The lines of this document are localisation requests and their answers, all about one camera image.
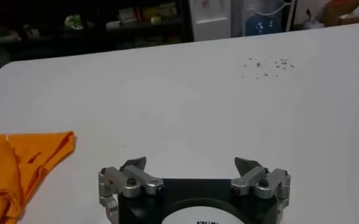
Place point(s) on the black shelving unit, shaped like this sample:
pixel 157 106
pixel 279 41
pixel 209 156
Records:
pixel 185 18

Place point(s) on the green toy in dish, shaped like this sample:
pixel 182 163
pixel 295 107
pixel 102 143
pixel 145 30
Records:
pixel 73 22

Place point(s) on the beige medicine box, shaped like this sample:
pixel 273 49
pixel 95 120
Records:
pixel 168 9

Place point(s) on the scattered tiny crumbs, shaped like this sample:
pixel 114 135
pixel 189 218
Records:
pixel 258 64

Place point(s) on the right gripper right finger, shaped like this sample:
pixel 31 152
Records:
pixel 264 182

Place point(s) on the white red medicine box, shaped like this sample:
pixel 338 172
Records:
pixel 127 15

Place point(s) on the open brown cardboard box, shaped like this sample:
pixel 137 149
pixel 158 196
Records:
pixel 331 13

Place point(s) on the small white flat box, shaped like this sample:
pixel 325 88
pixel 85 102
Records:
pixel 113 25

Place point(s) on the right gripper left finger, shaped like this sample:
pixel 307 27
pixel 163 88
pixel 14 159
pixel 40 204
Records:
pixel 130 182

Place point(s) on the grey white plastic bag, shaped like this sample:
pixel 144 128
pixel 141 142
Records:
pixel 311 22

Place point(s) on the orange t-shirt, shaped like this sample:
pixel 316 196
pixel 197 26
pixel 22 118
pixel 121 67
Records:
pixel 14 170

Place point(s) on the yellow green medicine box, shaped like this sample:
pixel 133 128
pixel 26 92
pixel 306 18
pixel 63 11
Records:
pixel 150 12

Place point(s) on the white water dispenser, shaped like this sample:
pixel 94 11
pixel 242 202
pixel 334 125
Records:
pixel 209 24

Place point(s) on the blue water jug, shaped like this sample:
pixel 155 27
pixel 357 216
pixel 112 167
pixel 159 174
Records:
pixel 263 25

